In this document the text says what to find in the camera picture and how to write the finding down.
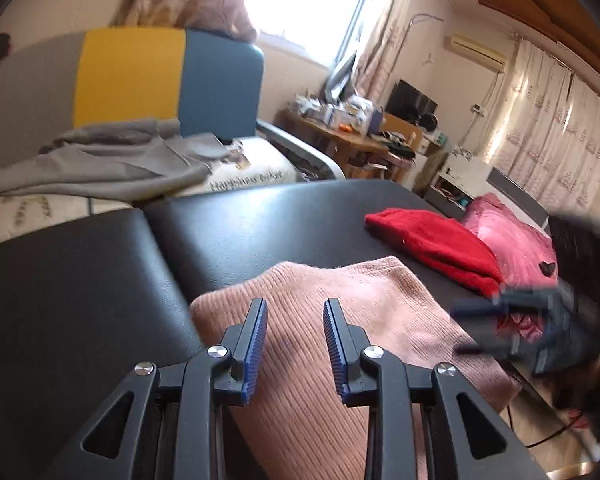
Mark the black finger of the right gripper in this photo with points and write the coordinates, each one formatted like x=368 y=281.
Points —
x=512 y=348
x=500 y=304

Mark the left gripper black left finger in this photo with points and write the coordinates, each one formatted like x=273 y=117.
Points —
x=165 y=422

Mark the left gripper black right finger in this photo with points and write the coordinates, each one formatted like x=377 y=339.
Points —
x=464 y=438

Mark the pink knit sweater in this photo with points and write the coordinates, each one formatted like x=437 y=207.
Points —
x=296 y=426

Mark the pink bed blanket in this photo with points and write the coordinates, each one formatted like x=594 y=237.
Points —
x=525 y=256

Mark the red knit garment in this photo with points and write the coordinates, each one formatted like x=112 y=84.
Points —
x=442 y=244

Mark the white bedside cabinet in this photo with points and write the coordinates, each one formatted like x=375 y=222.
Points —
x=462 y=178

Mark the patterned beige curtain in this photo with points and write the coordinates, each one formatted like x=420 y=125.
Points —
x=545 y=134

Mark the black computer monitor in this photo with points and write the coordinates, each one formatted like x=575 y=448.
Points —
x=408 y=103

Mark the cluttered wooden desk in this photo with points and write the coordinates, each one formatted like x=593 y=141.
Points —
x=353 y=137

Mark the grey garment on chair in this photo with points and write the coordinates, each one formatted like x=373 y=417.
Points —
x=127 y=161

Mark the white printed seat cushion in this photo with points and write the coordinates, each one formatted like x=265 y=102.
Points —
x=252 y=162

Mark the grey yellow blue chair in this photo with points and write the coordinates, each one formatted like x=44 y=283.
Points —
x=208 y=82

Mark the white wall air conditioner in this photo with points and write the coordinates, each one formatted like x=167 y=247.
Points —
x=478 y=53

